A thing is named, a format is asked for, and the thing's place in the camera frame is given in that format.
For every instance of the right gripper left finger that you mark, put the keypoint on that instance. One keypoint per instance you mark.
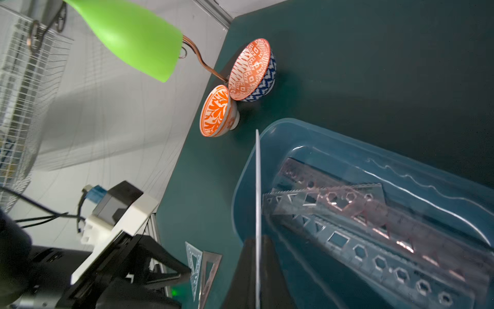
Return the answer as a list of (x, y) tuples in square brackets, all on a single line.
[(241, 293)]

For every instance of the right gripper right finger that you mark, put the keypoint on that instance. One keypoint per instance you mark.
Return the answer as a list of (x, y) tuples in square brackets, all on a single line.
[(274, 290)]

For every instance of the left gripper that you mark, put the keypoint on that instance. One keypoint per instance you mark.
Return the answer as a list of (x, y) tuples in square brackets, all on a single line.
[(131, 273)]

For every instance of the brown tall triangle ruler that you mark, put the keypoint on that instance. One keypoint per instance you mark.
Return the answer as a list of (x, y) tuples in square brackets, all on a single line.
[(209, 266)]

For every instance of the clear small triangle ruler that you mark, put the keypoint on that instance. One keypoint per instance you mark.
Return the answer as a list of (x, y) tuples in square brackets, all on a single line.
[(194, 259)]

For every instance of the blue plastic storage box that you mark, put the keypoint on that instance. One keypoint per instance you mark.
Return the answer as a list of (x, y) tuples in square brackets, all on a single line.
[(455, 206)]

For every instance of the long clear stencil ruler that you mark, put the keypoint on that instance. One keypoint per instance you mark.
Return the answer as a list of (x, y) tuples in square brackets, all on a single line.
[(399, 280)]

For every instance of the short clear stencil ruler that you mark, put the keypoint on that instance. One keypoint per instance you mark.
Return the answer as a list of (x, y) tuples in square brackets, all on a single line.
[(322, 201)]

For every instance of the brown stencil ruler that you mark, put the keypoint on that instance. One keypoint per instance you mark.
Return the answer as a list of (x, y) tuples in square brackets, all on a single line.
[(449, 258)]

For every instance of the clear protractor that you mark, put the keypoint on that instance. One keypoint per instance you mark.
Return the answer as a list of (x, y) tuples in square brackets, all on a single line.
[(258, 221)]

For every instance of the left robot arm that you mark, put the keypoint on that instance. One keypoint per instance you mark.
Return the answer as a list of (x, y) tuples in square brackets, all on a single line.
[(33, 277)]

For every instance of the orange patterned bowl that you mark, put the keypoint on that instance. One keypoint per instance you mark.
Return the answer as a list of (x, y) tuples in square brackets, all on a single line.
[(219, 114)]

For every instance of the red blue patterned bowl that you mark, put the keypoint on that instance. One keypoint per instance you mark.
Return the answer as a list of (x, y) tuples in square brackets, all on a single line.
[(254, 72)]

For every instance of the green plastic goblet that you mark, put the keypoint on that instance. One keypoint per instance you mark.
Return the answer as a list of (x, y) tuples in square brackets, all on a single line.
[(131, 34)]

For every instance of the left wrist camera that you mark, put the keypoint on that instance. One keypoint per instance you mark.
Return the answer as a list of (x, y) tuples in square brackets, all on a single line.
[(123, 209)]

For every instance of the white wire basket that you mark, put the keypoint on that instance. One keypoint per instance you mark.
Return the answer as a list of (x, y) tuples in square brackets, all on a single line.
[(33, 60)]

